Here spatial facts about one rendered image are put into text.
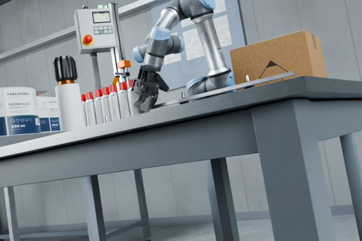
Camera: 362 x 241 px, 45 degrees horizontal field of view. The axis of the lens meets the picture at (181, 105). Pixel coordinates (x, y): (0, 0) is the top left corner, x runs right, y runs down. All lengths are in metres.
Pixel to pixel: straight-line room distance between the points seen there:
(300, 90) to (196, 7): 1.58
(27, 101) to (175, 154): 0.79
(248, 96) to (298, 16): 3.57
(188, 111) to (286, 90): 0.14
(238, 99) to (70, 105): 1.13
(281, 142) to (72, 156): 0.41
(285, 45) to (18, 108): 0.94
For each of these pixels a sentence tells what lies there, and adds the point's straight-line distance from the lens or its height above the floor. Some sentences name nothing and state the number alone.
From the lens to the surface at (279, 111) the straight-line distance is 0.56.
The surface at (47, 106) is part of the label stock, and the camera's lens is 1.85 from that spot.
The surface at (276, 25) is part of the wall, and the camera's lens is 4.14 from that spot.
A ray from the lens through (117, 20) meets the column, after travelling 2.12.
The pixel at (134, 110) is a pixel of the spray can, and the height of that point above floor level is 0.96.
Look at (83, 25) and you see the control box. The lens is 2.07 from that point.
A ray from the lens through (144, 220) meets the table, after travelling 4.01.
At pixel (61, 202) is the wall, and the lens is 5.71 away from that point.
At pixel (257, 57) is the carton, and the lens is 1.68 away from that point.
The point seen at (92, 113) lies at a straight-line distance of 1.96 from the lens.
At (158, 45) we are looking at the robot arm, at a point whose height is 1.17.
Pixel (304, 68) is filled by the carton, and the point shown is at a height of 0.98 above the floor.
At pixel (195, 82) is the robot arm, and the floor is 1.08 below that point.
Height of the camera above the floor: 0.77
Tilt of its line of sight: 6 degrees up
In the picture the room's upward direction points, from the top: 9 degrees counter-clockwise
